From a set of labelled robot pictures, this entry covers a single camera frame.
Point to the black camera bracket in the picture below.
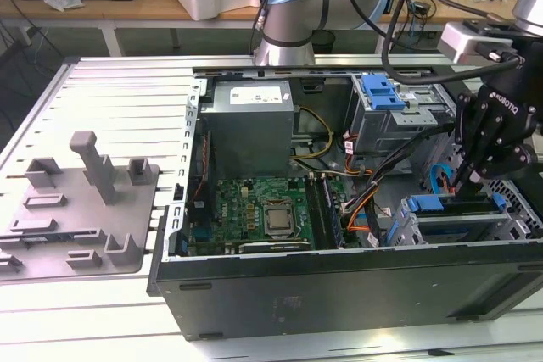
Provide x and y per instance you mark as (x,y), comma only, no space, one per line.
(488,28)

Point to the black RAM slot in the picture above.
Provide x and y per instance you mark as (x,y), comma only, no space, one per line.
(317,214)
(323,214)

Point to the blue RAM stick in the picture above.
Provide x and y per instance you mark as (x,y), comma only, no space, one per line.
(334,214)

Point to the blue plastic latch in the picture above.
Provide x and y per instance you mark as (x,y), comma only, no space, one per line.
(382,93)

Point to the grey parts rack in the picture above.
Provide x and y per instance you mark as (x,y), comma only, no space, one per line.
(85,226)

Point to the metal disk bay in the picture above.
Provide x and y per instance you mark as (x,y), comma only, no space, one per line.
(515,230)

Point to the crumpled white cloth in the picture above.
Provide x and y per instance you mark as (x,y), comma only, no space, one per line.
(63,1)

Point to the CPU socket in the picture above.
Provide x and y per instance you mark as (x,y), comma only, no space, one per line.
(296,221)

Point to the hard disk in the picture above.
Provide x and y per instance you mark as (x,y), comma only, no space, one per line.
(426,204)

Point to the grey power supply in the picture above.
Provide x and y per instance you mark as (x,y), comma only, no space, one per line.
(248,137)

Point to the black PC case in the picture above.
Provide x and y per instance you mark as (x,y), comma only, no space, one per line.
(339,298)

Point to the black graphics card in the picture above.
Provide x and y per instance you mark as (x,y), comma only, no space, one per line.
(275,247)

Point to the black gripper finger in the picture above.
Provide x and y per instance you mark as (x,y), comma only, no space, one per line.
(466,124)
(509,160)

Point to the metal drive cage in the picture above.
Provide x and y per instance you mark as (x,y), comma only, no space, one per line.
(382,137)

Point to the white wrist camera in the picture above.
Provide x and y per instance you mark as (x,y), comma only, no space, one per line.
(458,42)

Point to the silver CPU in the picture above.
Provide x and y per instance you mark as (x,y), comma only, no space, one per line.
(279,220)

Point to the green motherboard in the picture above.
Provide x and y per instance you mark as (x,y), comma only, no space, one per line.
(239,198)

